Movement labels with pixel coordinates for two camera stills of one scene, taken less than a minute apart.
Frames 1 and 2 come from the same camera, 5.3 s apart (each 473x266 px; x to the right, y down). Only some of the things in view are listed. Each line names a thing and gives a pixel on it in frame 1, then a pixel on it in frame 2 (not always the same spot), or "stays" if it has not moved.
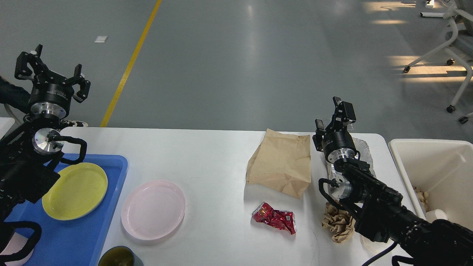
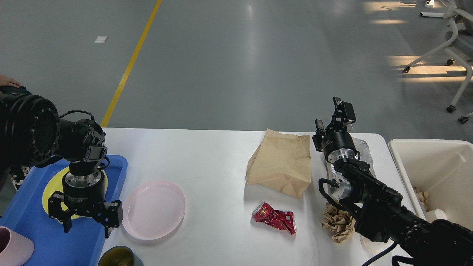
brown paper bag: x=281 y=162 stays
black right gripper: x=338 y=144 stays
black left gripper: x=48 y=98 → x=83 y=195
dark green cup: x=119 y=255 stays
